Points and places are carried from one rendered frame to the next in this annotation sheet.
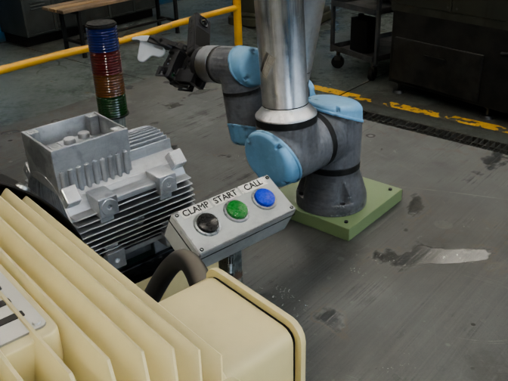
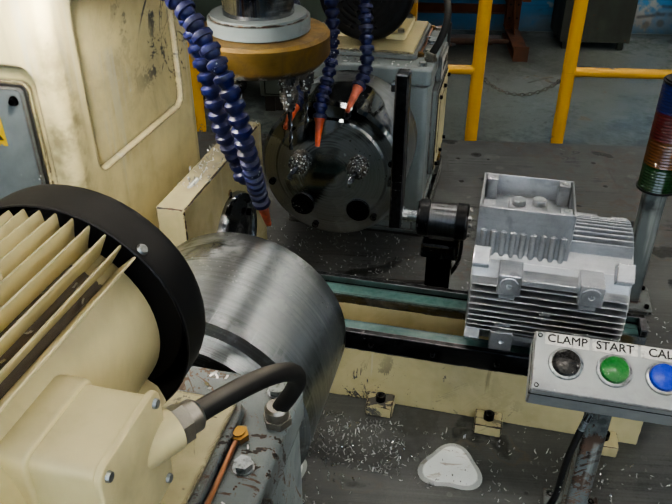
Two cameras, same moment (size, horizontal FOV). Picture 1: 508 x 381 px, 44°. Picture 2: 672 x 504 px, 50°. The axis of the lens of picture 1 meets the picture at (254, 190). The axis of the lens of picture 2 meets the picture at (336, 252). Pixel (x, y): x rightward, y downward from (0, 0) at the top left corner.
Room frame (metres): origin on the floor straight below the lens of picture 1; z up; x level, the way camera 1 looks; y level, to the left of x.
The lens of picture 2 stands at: (0.16, -0.27, 1.59)
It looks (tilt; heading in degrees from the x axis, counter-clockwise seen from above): 32 degrees down; 54
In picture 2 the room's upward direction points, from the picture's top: straight up
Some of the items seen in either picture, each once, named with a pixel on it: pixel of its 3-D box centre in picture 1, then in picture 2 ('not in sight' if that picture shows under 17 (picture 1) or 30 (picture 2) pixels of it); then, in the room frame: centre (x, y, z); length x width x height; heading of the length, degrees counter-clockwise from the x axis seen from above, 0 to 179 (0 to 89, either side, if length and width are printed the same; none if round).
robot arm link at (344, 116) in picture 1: (331, 129); not in sight; (1.20, -0.16, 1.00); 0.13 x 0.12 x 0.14; 134
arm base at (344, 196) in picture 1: (331, 179); not in sight; (1.20, -0.17, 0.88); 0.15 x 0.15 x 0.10
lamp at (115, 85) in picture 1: (109, 82); (665, 150); (1.23, 0.28, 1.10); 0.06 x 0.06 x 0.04
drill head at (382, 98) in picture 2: not in sight; (346, 143); (0.91, 0.72, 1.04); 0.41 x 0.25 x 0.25; 40
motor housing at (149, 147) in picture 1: (110, 199); (544, 278); (0.89, 0.23, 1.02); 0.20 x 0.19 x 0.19; 130
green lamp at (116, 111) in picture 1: (112, 103); (659, 175); (1.23, 0.28, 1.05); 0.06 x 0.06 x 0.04
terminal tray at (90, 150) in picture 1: (78, 152); (524, 216); (0.86, 0.26, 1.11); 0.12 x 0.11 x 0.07; 130
